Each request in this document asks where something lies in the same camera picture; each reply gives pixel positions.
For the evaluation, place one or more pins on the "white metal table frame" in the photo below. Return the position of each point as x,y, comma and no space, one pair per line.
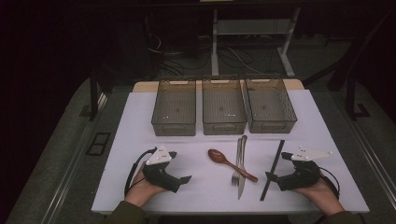
253,26

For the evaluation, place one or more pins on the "brown wooden spoon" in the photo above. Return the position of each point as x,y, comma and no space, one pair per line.
218,156

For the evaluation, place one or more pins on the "silver metal fork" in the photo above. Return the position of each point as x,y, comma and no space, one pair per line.
241,188

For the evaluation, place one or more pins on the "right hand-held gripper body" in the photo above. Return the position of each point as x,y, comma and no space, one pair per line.
302,175

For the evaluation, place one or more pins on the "translucent grey storage bin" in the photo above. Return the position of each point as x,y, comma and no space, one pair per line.
269,107
223,109
174,109

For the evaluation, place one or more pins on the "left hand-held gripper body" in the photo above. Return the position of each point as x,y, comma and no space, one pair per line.
158,177

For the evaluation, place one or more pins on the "black chopsticks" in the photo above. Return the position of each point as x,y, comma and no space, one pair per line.
277,158

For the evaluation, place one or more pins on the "person's left hand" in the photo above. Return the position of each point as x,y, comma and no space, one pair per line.
140,189

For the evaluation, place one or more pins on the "person's right hand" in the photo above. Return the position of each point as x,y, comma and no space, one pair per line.
323,196

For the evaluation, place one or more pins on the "black metal stand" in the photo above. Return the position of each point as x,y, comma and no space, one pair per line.
94,93
351,93

